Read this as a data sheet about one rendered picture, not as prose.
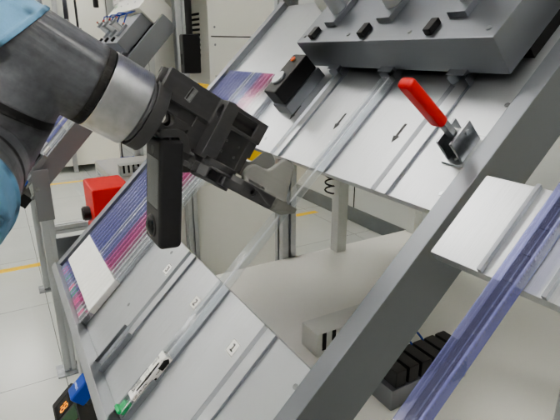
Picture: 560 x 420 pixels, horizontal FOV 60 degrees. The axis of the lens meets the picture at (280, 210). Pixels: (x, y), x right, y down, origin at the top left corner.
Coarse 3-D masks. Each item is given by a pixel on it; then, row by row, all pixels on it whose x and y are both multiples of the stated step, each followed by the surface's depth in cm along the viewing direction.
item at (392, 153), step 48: (288, 48) 88; (336, 96) 68; (384, 96) 60; (432, 96) 54; (480, 96) 49; (288, 144) 68; (384, 144) 54; (432, 144) 50; (384, 192) 50; (432, 192) 46
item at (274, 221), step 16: (384, 80) 60; (368, 96) 60; (352, 112) 60; (368, 112) 60; (352, 128) 59; (336, 144) 59; (320, 160) 59; (304, 176) 59; (288, 192) 59; (304, 192) 58; (272, 224) 57; (256, 240) 57; (240, 256) 57; (224, 272) 57; (240, 272) 57; (224, 288) 56; (208, 304) 56; (192, 320) 56; (176, 336) 56; (176, 352) 55; (128, 400) 54
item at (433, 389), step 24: (552, 192) 29; (552, 216) 28; (528, 240) 28; (552, 240) 28; (504, 264) 28; (528, 264) 27; (504, 288) 27; (480, 312) 27; (504, 312) 27; (456, 336) 27; (480, 336) 26; (456, 360) 26; (432, 384) 26; (456, 384) 26; (408, 408) 26; (432, 408) 26
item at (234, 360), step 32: (160, 256) 72; (192, 256) 66; (128, 288) 72; (160, 288) 66; (192, 288) 61; (96, 320) 73; (128, 320) 67; (160, 320) 62; (224, 320) 54; (256, 320) 51; (128, 352) 62; (192, 352) 54; (224, 352) 51; (256, 352) 48; (288, 352) 45; (128, 384) 58; (160, 384) 54; (192, 384) 51; (224, 384) 48; (256, 384) 45; (288, 384) 43; (128, 416) 54; (160, 416) 51; (192, 416) 48; (224, 416) 45; (256, 416) 43
